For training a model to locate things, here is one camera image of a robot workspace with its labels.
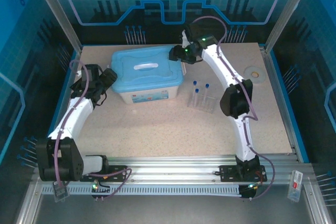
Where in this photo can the white round disc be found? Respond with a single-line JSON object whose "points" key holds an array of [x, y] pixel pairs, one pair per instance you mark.
{"points": [[256, 73]]}

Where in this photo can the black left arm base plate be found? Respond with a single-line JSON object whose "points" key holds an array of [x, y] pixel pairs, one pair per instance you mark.
{"points": [[118, 170]]}

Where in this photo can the clear tag card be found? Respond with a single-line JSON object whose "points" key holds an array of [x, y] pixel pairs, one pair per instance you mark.
{"points": [[61, 192], [295, 186]]}

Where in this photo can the clear plastic test tube rack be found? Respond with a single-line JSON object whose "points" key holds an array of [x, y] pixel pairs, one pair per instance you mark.
{"points": [[207, 106]]}

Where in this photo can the aluminium table side rail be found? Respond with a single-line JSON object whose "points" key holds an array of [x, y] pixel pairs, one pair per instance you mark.
{"points": [[270, 72]]}

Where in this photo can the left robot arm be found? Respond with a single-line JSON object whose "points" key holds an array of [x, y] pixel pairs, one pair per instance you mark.
{"points": [[76, 113]]}

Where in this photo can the white plastic storage bin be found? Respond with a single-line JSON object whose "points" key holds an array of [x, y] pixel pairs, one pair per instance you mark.
{"points": [[147, 96]]}

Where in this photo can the black controller board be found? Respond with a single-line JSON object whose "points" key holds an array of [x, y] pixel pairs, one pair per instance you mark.
{"points": [[248, 195], [95, 186]]}

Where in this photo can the clear blue-capped test tube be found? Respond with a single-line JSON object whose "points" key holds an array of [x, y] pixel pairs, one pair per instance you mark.
{"points": [[195, 83], [207, 86], [196, 91]]}

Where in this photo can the aluminium front rail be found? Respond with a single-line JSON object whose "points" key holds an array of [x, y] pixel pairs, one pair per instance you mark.
{"points": [[170, 166]]}

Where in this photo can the light blue bin lid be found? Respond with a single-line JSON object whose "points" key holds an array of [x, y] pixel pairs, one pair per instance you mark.
{"points": [[126, 61]]}

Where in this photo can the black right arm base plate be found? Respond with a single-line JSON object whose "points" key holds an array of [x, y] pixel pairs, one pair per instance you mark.
{"points": [[228, 172]]}

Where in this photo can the aluminium frame post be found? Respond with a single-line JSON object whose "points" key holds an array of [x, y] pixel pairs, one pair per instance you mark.
{"points": [[288, 11], [56, 11]]}

